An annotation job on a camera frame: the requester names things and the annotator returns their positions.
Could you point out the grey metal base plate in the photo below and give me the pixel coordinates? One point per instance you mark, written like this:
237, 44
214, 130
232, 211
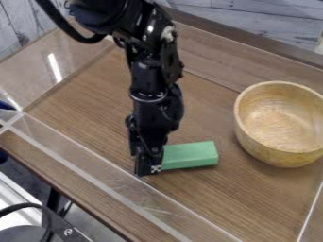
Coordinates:
57, 231

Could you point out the clear acrylic tray wall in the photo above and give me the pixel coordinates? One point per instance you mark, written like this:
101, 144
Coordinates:
68, 134

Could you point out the green rectangular block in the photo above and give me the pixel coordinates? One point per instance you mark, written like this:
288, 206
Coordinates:
190, 155

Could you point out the black table leg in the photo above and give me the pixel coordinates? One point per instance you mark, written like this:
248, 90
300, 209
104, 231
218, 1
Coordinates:
54, 199

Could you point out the light wooden bowl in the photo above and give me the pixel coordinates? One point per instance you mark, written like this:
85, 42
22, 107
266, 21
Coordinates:
278, 117

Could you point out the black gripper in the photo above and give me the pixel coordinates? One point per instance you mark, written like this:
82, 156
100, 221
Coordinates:
156, 118

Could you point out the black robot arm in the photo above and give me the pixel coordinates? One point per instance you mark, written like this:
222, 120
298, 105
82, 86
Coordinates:
144, 30

